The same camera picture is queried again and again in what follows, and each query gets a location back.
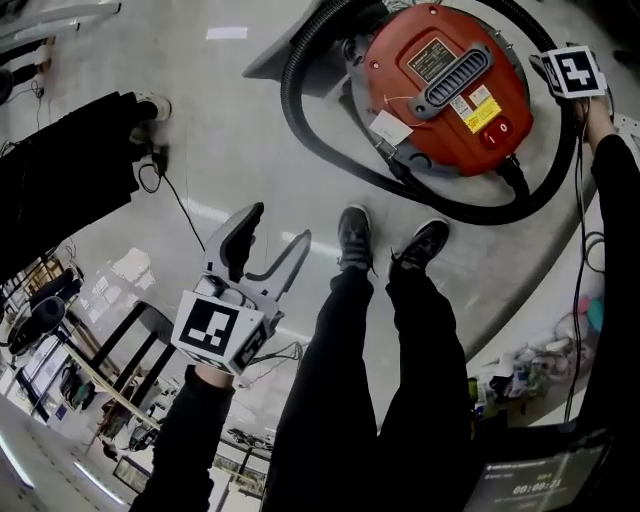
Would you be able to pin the pile of small colourful items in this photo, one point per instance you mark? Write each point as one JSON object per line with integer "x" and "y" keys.
{"x": 540, "y": 370}

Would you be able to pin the black tablet screen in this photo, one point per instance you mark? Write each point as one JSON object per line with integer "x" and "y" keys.
{"x": 530, "y": 485}

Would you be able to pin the black padded seat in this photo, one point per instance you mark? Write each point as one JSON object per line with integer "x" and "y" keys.
{"x": 37, "y": 325}

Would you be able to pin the person's right leg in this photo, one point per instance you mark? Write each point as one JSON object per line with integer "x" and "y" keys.
{"x": 425, "y": 360}

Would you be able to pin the person's leg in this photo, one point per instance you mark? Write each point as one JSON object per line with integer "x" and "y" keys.
{"x": 325, "y": 375}
{"x": 425, "y": 360}

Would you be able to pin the person's left shoe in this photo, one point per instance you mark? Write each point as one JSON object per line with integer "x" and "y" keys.
{"x": 354, "y": 235}

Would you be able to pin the person's right forearm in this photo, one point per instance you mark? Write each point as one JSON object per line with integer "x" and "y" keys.
{"x": 620, "y": 200}

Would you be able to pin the person's left forearm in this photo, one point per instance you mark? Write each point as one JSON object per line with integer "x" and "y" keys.
{"x": 190, "y": 430}

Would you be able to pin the white paper tag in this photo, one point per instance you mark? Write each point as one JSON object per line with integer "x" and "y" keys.
{"x": 391, "y": 127}

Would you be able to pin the dark wedge vacuum nozzle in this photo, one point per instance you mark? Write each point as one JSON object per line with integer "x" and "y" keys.
{"x": 272, "y": 57}

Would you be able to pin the person's shoe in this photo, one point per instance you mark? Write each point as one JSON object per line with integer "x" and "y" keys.
{"x": 420, "y": 245}
{"x": 354, "y": 235}

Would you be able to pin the person's left leg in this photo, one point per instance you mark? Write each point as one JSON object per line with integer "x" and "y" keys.
{"x": 325, "y": 375}

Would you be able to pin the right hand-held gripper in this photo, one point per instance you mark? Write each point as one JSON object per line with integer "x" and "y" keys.
{"x": 575, "y": 72}

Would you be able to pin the person's right shoe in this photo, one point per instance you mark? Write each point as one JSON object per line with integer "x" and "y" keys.
{"x": 420, "y": 245}

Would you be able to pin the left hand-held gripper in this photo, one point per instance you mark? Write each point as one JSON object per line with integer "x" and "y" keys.
{"x": 210, "y": 330}

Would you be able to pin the red vacuum cleaner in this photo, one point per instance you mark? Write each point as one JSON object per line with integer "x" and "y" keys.
{"x": 440, "y": 135}

